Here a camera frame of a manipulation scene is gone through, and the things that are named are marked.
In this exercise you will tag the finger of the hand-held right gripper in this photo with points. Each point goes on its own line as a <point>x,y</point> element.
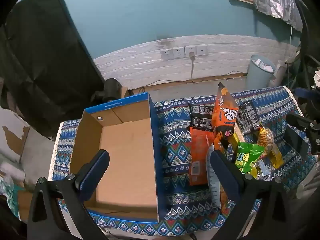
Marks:
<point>307,93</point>
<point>302,125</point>

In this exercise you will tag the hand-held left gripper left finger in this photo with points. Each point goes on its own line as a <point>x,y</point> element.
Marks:
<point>96,172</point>

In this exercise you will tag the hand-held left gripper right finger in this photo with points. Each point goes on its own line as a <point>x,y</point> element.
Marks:
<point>225,172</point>

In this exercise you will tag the multicolour snack bag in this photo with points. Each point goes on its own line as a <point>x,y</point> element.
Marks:
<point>215,182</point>

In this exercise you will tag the green snack bag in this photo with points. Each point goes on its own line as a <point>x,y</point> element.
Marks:
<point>246,157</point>

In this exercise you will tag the red-orange snack packet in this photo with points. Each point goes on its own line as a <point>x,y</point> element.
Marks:
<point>198,150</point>

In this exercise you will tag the tall orange snack bag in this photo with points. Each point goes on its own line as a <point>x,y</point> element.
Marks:
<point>223,115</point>

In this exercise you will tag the white pipes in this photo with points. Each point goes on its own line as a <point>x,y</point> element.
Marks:
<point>278,76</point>

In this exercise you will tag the yellow clear snack packet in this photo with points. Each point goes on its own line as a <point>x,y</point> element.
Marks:
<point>266,140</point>

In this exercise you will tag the pale blue trash bin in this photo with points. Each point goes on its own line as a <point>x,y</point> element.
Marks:
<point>258,77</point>

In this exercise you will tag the blue patterned tablecloth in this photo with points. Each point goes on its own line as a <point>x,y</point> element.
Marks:
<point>175,155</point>

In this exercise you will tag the black snack packet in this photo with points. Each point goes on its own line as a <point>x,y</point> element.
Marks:
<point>247,117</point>
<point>200,117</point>

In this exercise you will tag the small brown cardboard box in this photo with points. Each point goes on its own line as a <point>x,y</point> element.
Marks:
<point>25,205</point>

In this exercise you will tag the black round object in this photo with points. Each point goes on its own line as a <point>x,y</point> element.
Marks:
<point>111,87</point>

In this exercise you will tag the teal plastic bag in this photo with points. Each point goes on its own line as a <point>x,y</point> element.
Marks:
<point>10,195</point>

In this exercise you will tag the silver foil sheet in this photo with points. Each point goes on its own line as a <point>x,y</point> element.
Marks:
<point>275,0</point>

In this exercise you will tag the white peeling board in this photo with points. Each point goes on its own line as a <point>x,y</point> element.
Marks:
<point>10,120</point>

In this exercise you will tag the large black cloth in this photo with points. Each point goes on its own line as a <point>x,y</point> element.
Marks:
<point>45,67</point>

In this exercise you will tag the white wall socket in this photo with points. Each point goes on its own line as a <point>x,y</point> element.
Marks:
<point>188,48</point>
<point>167,54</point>
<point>179,52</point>
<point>202,49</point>

